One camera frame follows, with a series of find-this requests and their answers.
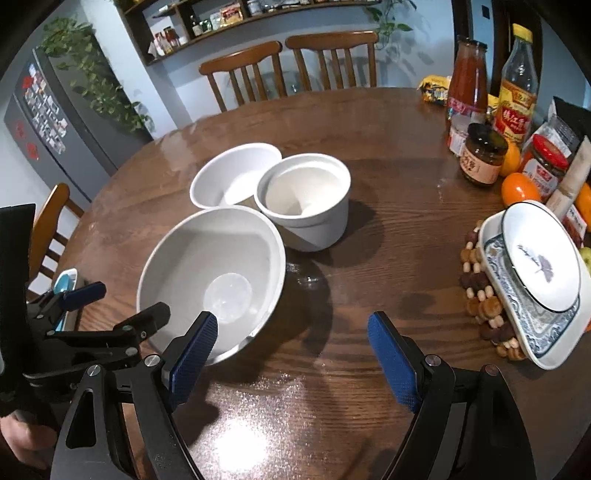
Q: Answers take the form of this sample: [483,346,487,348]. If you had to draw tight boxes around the beige tube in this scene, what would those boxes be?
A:
[546,136,591,221]

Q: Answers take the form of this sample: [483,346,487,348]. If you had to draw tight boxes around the wooden bead trivet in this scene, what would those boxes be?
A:
[459,220,527,362]

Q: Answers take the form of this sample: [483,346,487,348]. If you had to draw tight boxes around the person's hand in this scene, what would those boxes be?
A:
[1,415,57,470]

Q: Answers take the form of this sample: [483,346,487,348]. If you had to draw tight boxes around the black bag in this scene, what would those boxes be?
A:
[548,96,591,154]

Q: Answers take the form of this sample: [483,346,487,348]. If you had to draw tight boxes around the hanging green plant left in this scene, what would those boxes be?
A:
[40,17,153,133]

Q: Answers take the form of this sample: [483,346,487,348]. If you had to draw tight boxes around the large white bowl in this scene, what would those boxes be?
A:
[136,206,287,365]

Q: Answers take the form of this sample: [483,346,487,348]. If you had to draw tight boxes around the white bowl with black rim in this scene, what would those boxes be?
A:
[502,201,581,313]

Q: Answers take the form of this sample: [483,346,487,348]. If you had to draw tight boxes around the brown sauce jar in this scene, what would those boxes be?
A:
[460,123,509,187]

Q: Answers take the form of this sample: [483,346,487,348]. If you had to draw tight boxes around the vinegar bottle yellow cap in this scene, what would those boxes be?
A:
[493,23,539,146]

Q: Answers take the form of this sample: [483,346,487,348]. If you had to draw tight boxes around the back wooden chair left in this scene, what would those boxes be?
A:
[198,41,287,112]

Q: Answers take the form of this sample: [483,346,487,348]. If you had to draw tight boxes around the small white label jar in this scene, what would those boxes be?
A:
[447,113,485,157]

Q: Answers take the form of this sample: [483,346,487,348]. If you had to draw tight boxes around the yellow snack packet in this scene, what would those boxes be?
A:
[417,75,452,106]

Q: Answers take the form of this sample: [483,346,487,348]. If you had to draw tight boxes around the red lid chili jar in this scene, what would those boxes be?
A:
[519,134,569,202]

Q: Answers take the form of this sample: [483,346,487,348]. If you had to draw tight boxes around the small white ramekin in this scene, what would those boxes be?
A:
[253,153,352,252]

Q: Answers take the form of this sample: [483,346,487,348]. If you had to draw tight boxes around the orange fruit right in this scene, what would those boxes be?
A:
[574,182,591,231]

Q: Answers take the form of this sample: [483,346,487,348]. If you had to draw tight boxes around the wooden chair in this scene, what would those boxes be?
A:
[198,41,287,112]
[26,183,84,301]
[284,30,379,92]

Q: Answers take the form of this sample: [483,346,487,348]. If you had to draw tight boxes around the grey refrigerator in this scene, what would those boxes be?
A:
[4,47,152,209]

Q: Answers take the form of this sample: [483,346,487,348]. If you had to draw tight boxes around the blue dish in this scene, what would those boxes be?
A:
[53,268,80,332]

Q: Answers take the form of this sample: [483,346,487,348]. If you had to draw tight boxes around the orange fruit front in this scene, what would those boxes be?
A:
[501,172,541,207]

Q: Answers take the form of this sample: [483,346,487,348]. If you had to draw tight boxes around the hanging green plant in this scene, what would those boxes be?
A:
[40,17,153,133]
[365,0,417,50]

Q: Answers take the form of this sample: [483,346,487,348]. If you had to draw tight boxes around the orange fruit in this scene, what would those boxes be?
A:
[574,182,591,231]
[501,172,541,207]

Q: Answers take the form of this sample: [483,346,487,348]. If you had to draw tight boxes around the patterned plate on trivet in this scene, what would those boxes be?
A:
[477,210,590,370]

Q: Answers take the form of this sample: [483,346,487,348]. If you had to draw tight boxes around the back wooden chair right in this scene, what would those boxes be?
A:
[284,30,379,92]

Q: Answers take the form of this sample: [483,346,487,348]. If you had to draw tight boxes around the medium white bowl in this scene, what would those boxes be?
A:
[189,142,283,209]

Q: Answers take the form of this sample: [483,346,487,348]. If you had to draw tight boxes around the hanging green plant right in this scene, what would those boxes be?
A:
[365,0,417,50]

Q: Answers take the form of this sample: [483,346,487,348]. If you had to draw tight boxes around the wooden wall shelf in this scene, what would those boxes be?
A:
[114,1,379,66]

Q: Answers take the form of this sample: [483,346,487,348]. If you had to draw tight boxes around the red sauce bottle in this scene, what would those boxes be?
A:
[446,36,488,128]

